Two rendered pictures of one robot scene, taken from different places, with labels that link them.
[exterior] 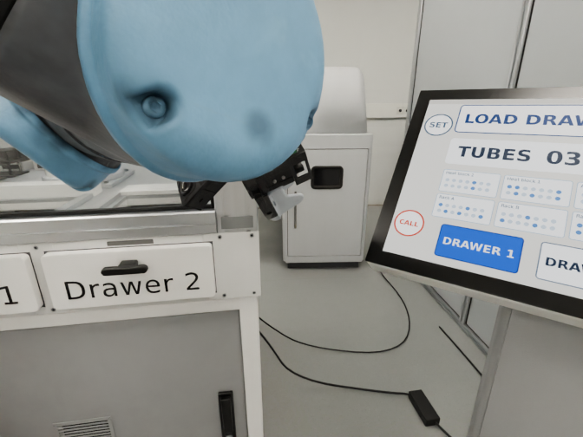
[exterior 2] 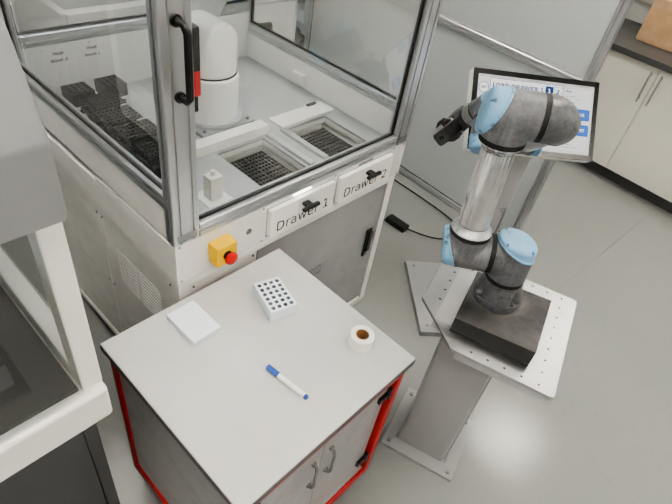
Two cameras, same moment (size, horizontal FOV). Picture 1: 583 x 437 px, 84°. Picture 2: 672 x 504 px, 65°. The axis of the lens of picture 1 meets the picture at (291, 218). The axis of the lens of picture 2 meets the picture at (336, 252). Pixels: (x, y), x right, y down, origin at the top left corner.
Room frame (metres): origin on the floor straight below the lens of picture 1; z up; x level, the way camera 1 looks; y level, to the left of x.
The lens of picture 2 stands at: (-0.60, 1.48, 1.93)
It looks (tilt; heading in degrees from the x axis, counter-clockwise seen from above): 41 degrees down; 316
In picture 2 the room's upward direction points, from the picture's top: 11 degrees clockwise
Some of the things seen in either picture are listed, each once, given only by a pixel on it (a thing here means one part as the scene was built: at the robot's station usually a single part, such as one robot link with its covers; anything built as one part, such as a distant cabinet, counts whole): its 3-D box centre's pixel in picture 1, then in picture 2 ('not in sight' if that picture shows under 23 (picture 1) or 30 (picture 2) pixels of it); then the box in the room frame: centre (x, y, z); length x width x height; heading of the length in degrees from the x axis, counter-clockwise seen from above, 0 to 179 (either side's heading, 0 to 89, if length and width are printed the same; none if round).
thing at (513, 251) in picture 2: not in sight; (510, 255); (-0.08, 0.28, 0.99); 0.13 x 0.12 x 0.14; 43
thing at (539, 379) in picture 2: not in sight; (490, 324); (-0.12, 0.26, 0.70); 0.45 x 0.44 x 0.12; 25
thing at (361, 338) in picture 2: not in sight; (361, 338); (0.01, 0.72, 0.78); 0.07 x 0.07 x 0.04
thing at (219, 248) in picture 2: not in sight; (223, 251); (0.42, 0.93, 0.88); 0.07 x 0.05 x 0.07; 99
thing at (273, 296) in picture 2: not in sight; (274, 298); (0.26, 0.85, 0.78); 0.12 x 0.08 x 0.04; 174
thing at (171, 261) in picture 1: (134, 275); (364, 177); (0.54, 0.29, 0.87); 0.29 x 0.02 x 0.11; 99
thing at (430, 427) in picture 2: not in sight; (454, 379); (-0.10, 0.27, 0.38); 0.30 x 0.30 x 0.76; 25
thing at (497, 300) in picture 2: not in sight; (500, 284); (-0.09, 0.27, 0.87); 0.15 x 0.15 x 0.10
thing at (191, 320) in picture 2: not in sight; (193, 322); (0.30, 1.08, 0.77); 0.13 x 0.09 x 0.02; 10
